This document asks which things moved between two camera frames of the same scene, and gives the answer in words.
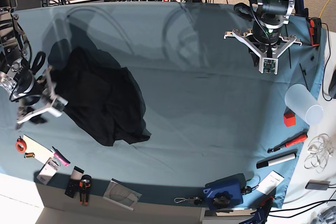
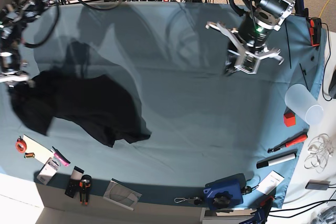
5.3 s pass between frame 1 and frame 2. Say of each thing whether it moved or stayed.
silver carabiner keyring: stayed
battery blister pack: stayed
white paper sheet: stayed
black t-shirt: moved
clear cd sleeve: stayed
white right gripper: moved
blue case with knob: stayed
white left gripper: moved
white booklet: stayed
